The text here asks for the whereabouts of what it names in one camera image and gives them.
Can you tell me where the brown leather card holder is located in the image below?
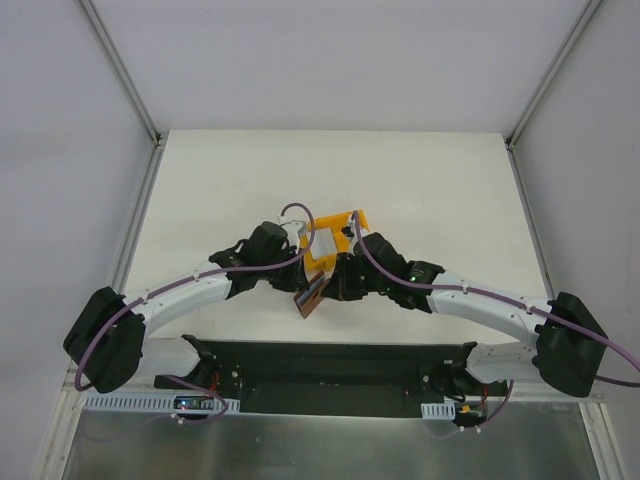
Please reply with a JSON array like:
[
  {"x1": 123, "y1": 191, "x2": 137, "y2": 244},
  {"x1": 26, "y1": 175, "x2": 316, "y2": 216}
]
[{"x1": 293, "y1": 273, "x2": 326, "y2": 319}]

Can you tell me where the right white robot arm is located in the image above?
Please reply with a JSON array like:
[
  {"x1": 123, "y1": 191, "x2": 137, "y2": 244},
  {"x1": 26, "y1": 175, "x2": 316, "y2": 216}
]
[{"x1": 322, "y1": 227, "x2": 605, "y2": 398}]

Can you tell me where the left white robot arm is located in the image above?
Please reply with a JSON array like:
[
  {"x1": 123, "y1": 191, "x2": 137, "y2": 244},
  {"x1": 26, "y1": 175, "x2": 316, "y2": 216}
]
[{"x1": 63, "y1": 219, "x2": 315, "y2": 394}]

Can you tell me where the stack of credit cards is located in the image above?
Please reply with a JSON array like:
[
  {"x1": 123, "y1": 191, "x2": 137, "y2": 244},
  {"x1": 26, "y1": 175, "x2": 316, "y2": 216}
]
[{"x1": 310, "y1": 228, "x2": 339, "y2": 261}]

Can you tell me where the yellow plastic bin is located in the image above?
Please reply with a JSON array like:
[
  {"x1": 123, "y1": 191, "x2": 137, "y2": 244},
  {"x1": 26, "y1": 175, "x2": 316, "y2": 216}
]
[{"x1": 304, "y1": 212, "x2": 352, "y2": 274}]

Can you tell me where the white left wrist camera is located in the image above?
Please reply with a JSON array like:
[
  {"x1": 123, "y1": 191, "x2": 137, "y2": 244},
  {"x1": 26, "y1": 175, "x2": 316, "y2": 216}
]
[{"x1": 279, "y1": 217, "x2": 310, "y2": 252}]

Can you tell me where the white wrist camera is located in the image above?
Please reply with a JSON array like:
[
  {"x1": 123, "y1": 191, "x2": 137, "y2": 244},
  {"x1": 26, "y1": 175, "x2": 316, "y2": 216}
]
[
  {"x1": 279, "y1": 217, "x2": 310, "y2": 252},
  {"x1": 341, "y1": 212, "x2": 363, "y2": 240}
]

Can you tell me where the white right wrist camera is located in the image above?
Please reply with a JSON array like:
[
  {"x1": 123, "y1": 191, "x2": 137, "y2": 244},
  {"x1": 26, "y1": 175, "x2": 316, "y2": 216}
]
[{"x1": 341, "y1": 212, "x2": 363, "y2": 240}]

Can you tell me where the aluminium front rail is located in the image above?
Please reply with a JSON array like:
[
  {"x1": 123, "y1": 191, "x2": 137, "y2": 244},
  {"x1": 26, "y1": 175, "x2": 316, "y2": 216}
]
[{"x1": 63, "y1": 374, "x2": 607, "y2": 402}]

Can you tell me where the right white cable duct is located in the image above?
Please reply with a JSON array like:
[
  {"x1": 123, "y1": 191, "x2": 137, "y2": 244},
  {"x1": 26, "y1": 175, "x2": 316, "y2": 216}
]
[{"x1": 420, "y1": 400, "x2": 456, "y2": 421}]

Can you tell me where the white cable duct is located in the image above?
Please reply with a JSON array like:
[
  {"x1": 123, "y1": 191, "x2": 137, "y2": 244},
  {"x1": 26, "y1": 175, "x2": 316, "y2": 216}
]
[
  {"x1": 84, "y1": 393, "x2": 240, "y2": 415},
  {"x1": 420, "y1": 400, "x2": 456, "y2": 421}
]

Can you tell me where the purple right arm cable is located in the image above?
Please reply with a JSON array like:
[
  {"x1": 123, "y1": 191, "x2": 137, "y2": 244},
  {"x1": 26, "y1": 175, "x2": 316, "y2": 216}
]
[{"x1": 349, "y1": 209, "x2": 640, "y2": 387}]

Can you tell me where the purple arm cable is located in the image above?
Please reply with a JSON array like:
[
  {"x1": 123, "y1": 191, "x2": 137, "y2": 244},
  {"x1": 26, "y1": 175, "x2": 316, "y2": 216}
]
[
  {"x1": 349, "y1": 209, "x2": 640, "y2": 387},
  {"x1": 73, "y1": 202, "x2": 316, "y2": 392}
]

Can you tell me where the left white cable duct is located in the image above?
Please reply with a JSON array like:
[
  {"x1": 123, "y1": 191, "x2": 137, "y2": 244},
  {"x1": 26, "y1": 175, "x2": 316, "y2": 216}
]
[{"x1": 84, "y1": 393, "x2": 240, "y2": 415}]

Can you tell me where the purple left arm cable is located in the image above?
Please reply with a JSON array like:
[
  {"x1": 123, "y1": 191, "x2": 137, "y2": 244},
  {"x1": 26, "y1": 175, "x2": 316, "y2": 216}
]
[{"x1": 73, "y1": 202, "x2": 316, "y2": 392}]

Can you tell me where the left aluminium frame post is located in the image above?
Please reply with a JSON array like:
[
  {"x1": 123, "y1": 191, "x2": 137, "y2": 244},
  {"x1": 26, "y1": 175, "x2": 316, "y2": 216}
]
[{"x1": 74, "y1": 0, "x2": 169, "y2": 149}]

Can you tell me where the aluminium frame post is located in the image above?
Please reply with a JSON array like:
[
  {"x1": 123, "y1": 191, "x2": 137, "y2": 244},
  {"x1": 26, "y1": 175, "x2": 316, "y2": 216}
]
[
  {"x1": 503, "y1": 0, "x2": 606, "y2": 151},
  {"x1": 74, "y1": 0, "x2": 169, "y2": 149}
]

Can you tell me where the right aluminium frame post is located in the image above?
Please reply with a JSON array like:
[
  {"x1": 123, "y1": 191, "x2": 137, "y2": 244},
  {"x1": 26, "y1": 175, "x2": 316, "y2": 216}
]
[{"x1": 503, "y1": 0, "x2": 606, "y2": 151}]

